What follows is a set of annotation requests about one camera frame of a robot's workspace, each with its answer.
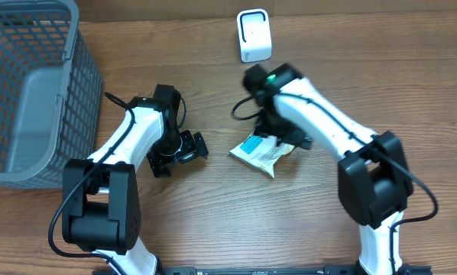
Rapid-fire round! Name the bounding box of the colourful wet wipes pack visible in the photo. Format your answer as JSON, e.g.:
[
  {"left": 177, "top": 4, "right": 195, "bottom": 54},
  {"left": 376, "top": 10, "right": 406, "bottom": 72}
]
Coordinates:
[{"left": 229, "top": 132, "right": 294, "bottom": 178}]

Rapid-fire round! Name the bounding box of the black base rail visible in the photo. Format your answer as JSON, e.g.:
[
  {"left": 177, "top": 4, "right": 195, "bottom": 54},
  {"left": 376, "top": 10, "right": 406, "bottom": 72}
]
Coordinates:
[{"left": 94, "top": 265, "right": 432, "bottom": 275}]

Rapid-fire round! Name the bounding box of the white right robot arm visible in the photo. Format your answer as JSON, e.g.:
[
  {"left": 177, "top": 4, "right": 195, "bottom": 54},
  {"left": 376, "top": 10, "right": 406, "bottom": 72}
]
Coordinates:
[{"left": 241, "top": 63, "right": 439, "bottom": 274}]

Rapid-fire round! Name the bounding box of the white barcode scanner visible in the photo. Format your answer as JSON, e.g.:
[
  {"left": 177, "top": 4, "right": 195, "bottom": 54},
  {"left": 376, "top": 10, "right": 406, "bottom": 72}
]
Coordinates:
[{"left": 236, "top": 8, "right": 272, "bottom": 63}]

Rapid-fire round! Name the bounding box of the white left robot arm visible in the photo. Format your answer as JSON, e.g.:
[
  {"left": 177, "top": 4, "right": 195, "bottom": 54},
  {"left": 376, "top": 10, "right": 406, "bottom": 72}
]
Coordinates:
[{"left": 47, "top": 84, "right": 209, "bottom": 275}]

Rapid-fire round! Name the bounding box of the grey plastic mesh basket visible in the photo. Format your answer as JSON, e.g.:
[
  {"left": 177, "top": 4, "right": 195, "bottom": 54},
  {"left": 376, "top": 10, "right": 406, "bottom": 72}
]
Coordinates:
[{"left": 0, "top": 0, "right": 102, "bottom": 189}]

